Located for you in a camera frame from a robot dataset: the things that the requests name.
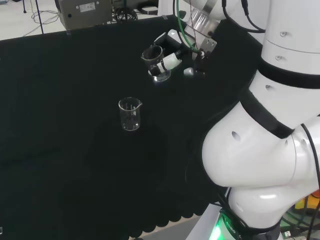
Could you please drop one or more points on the clear glass beaker with water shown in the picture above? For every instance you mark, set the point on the clear glass beaker with water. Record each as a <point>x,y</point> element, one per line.
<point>152,53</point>

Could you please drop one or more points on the black tripod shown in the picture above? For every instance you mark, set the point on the black tripod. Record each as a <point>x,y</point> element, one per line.
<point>40,20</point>

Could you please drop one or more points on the clear glass graduated beaker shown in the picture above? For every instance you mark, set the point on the clear glass graduated beaker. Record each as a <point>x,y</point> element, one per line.
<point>129,117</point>

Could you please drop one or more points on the black bench cloth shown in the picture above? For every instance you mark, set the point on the black bench cloth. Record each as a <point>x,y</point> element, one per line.
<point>75,125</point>

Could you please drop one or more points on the grey metal box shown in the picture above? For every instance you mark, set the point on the grey metal box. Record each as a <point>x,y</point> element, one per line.
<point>85,12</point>

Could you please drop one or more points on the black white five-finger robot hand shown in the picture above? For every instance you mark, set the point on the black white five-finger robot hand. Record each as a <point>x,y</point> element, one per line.
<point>172,61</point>

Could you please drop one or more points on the yellow stop button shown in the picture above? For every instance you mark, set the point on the yellow stop button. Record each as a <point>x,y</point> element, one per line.
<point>306,201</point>

